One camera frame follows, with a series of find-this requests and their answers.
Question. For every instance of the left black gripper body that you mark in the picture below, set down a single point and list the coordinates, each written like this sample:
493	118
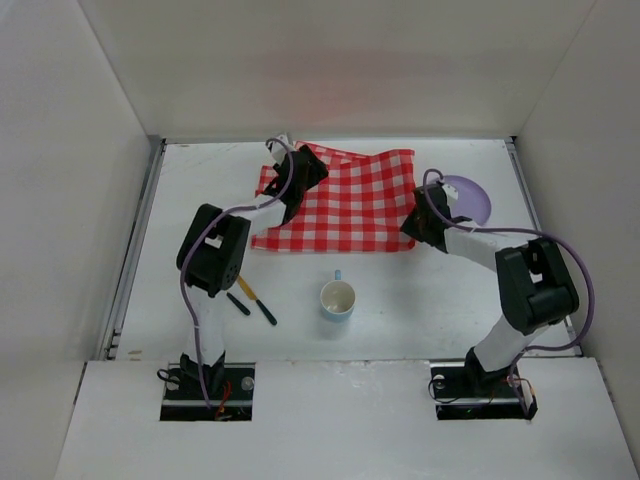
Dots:
310	167

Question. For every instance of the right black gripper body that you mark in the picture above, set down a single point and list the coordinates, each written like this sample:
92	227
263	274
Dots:
417	226

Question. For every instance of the lilac round plate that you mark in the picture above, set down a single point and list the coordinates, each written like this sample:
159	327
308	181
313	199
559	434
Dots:
472	200

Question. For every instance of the red white checkered cloth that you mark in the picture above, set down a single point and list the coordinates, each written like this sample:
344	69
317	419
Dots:
359	208

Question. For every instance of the light blue mug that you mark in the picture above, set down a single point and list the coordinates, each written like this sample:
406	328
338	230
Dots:
337	299

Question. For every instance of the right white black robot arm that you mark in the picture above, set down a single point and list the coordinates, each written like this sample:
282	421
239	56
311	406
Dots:
524	309

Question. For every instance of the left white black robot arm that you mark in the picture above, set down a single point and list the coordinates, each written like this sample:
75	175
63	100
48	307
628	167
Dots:
211	255

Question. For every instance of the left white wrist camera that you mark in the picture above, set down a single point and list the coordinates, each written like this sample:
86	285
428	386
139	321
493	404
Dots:
278	147

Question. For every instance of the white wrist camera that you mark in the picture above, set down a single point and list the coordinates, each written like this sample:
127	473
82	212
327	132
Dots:
278	147
450	190

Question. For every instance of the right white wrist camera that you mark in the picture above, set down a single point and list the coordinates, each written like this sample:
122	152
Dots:
450	190

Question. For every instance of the gold knife teal handle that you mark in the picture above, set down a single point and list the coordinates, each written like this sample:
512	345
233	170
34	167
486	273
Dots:
252	296

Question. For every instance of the gold fork teal handle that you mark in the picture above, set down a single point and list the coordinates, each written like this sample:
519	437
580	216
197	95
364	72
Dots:
238	304

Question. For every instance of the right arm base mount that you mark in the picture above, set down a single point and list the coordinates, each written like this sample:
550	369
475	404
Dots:
457	397

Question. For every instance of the aluminium table edge rail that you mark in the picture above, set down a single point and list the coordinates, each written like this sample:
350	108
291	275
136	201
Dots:
553	268

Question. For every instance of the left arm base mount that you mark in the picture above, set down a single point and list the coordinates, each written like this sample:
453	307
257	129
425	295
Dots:
230	390

